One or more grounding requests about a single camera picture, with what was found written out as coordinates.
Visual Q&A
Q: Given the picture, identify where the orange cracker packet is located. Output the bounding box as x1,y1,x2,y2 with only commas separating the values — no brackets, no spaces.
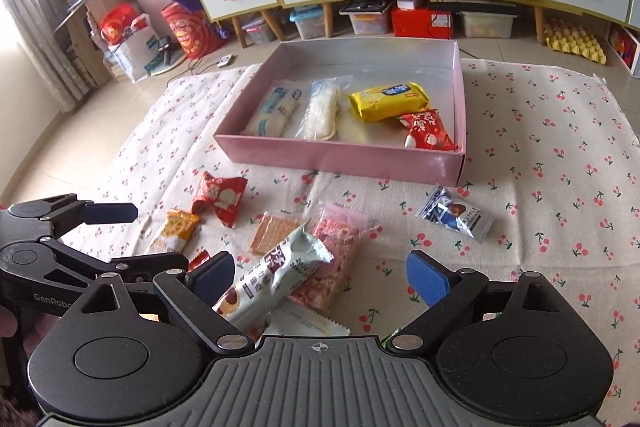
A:
149,209,200,254

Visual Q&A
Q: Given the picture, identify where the blue white snack packet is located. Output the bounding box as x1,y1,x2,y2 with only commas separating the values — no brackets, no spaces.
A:
416,184,495,242

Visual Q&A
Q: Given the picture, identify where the red snack packet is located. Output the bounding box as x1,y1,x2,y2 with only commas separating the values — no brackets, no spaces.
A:
398,109,457,152
191,171,248,229

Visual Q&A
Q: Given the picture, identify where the grey white cake packet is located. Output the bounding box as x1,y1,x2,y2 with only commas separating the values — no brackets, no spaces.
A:
213,225,333,332

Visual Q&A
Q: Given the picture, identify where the wafer biscuit packet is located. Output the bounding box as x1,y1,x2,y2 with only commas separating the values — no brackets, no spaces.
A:
248,213,300,256

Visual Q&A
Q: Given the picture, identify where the pink snack packet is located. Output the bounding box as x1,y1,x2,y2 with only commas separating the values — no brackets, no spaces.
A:
288,201,370,313

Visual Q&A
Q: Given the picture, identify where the white blue bread packet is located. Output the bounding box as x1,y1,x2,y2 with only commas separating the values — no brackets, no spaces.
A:
243,80,303,138

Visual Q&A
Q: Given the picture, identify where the yellow snack packet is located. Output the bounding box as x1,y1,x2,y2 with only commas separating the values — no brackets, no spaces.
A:
348,82,431,124

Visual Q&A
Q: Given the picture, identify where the clear white wafer packet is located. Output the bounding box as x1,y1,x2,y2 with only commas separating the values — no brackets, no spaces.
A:
295,75,352,141

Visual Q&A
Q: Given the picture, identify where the cherry print floor cloth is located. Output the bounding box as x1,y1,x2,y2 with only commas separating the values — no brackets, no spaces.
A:
60,56,640,427

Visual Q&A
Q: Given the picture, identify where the pink cardboard box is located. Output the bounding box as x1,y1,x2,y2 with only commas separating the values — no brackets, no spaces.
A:
215,37,466,186

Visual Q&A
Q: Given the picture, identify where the red lantern gift bag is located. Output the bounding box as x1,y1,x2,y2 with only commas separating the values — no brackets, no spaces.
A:
160,2,224,60

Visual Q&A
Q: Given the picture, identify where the red cardboard box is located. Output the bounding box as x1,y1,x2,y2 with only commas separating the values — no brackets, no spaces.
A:
392,6,454,39

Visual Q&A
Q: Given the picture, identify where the clear plastic storage bin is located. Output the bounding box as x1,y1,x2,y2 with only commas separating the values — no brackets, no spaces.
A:
460,11,518,39

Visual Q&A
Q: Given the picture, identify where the yellow egg tray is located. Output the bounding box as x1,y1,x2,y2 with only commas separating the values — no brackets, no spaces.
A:
544,18,608,65

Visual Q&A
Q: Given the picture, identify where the white printed carton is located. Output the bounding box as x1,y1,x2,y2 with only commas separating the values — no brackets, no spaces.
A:
606,23,639,78

